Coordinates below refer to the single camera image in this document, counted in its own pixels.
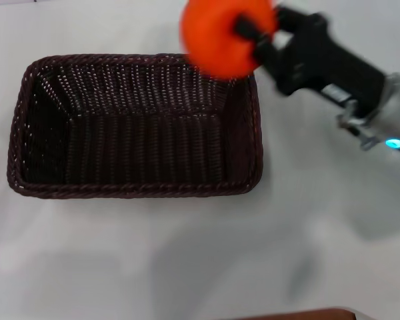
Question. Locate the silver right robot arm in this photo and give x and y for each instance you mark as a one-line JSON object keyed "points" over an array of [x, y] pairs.
{"points": [[398, 100]]}

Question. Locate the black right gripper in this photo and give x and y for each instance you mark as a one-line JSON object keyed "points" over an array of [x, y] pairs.
{"points": [[323, 60]]}

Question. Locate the dark brown woven basket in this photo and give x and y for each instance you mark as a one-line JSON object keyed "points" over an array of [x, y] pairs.
{"points": [[136, 150]]}

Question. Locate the brown wooden edge piece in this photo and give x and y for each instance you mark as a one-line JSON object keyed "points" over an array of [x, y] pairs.
{"points": [[303, 315]]}

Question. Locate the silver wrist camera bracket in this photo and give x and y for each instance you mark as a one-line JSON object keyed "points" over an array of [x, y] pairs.
{"points": [[356, 123]]}

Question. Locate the orange plastic pear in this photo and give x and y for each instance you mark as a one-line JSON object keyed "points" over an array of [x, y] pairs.
{"points": [[213, 40]]}

